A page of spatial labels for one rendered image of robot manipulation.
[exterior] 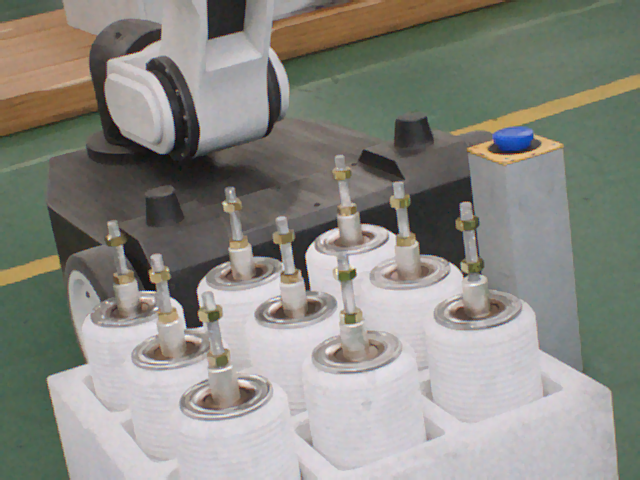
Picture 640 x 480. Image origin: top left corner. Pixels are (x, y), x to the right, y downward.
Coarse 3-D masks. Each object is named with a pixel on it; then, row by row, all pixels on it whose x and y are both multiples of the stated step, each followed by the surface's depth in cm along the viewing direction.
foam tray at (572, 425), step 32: (64, 384) 139; (544, 384) 127; (576, 384) 124; (64, 416) 139; (96, 416) 132; (128, 416) 131; (448, 416) 122; (512, 416) 120; (544, 416) 120; (576, 416) 121; (608, 416) 123; (64, 448) 143; (96, 448) 129; (128, 448) 125; (416, 448) 117; (448, 448) 117; (480, 448) 118; (512, 448) 119; (544, 448) 120; (576, 448) 122; (608, 448) 124
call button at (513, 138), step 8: (504, 128) 145; (512, 128) 145; (520, 128) 144; (528, 128) 144; (496, 136) 143; (504, 136) 143; (512, 136) 142; (520, 136) 142; (528, 136) 142; (504, 144) 142; (512, 144) 142; (520, 144) 143; (528, 144) 143
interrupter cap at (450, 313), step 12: (444, 300) 126; (456, 300) 126; (492, 300) 125; (504, 300) 124; (516, 300) 124; (444, 312) 124; (456, 312) 124; (492, 312) 123; (504, 312) 122; (516, 312) 121; (444, 324) 121; (456, 324) 121; (468, 324) 121; (480, 324) 120; (492, 324) 120
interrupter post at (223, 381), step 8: (208, 368) 114; (216, 368) 113; (224, 368) 113; (232, 368) 113; (208, 376) 114; (216, 376) 113; (224, 376) 113; (232, 376) 114; (216, 384) 113; (224, 384) 113; (232, 384) 114; (216, 392) 114; (224, 392) 114; (232, 392) 114; (216, 400) 114; (224, 400) 114; (232, 400) 114
